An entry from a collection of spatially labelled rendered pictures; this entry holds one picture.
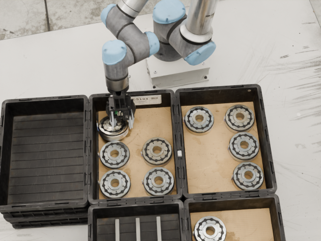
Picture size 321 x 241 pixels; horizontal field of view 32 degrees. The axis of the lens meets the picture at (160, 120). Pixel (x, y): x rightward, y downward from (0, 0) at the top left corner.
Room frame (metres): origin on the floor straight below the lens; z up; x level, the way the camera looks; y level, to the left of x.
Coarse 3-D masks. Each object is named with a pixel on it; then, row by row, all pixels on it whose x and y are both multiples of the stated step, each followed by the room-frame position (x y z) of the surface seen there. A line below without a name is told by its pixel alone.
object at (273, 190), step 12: (252, 84) 0.96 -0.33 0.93; (180, 108) 0.89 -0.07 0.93; (264, 108) 0.87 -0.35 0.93; (180, 120) 0.84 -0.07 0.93; (264, 120) 0.82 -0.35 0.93; (180, 132) 0.80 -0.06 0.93; (264, 132) 0.78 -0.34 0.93; (180, 144) 0.75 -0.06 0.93; (216, 192) 0.58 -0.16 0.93; (228, 192) 0.58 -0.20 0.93; (240, 192) 0.58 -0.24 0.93; (252, 192) 0.57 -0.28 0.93; (264, 192) 0.57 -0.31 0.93
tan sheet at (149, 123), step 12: (156, 108) 0.95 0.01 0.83; (168, 108) 0.94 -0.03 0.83; (144, 120) 0.90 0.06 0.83; (156, 120) 0.90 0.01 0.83; (168, 120) 0.89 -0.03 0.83; (132, 132) 0.85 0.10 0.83; (144, 132) 0.85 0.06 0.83; (156, 132) 0.85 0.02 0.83; (168, 132) 0.85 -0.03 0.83; (132, 144) 0.81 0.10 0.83; (132, 156) 0.76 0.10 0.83; (132, 168) 0.72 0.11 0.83; (144, 168) 0.72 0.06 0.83; (168, 168) 0.71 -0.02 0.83; (132, 180) 0.67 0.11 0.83; (132, 192) 0.63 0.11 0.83; (144, 192) 0.63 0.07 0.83
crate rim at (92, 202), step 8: (96, 96) 0.95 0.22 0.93; (104, 96) 0.95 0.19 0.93; (88, 104) 0.92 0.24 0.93; (88, 112) 0.89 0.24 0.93; (88, 120) 0.86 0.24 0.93; (176, 120) 0.84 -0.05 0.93; (88, 128) 0.83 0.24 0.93; (176, 128) 0.81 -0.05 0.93; (88, 136) 0.80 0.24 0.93; (176, 136) 0.78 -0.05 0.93; (88, 144) 0.77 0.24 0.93; (176, 144) 0.76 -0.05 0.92; (88, 152) 0.74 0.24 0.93; (176, 152) 0.73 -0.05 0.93; (88, 160) 0.72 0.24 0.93; (176, 160) 0.70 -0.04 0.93; (88, 168) 0.69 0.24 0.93; (176, 168) 0.67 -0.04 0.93; (88, 176) 0.66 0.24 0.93; (88, 184) 0.63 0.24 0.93; (88, 192) 0.60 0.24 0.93; (88, 200) 0.58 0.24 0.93; (96, 200) 0.58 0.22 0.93; (104, 200) 0.57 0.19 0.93; (120, 200) 0.57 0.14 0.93; (128, 200) 0.57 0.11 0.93; (136, 200) 0.57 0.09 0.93; (144, 200) 0.57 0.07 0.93; (152, 200) 0.57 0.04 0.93
